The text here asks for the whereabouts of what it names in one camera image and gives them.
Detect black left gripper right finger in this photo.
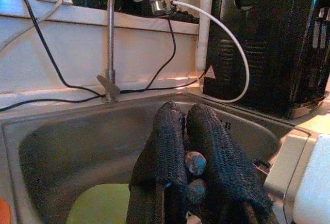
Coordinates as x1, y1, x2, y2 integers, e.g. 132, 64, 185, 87
186, 104, 281, 224

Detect chrome gooseneck faucet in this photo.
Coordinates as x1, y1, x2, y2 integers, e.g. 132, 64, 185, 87
96, 0, 124, 105

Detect black appliance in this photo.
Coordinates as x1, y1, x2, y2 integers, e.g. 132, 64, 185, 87
202, 0, 330, 120

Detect orange plastic plate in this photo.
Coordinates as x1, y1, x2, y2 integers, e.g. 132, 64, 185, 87
0, 197, 12, 224

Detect white water hose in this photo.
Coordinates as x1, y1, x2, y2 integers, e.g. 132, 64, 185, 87
172, 0, 250, 104

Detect grey braided cable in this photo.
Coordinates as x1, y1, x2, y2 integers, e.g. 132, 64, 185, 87
0, 0, 64, 52

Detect stainless steel sink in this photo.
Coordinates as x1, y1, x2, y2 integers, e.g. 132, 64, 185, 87
0, 91, 313, 224

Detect white foam wrapped pipe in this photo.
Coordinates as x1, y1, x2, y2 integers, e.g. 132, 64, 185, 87
195, 0, 215, 70

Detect black power cable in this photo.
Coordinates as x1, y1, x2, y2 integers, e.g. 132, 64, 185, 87
7, 0, 106, 99
0, 95, 106, 113
120, 17, 206, 94

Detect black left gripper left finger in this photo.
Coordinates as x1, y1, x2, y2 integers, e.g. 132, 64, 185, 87
127, 101, 190, 224

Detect green plate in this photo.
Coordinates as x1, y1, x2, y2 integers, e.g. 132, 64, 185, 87
65, 183, 133, 224

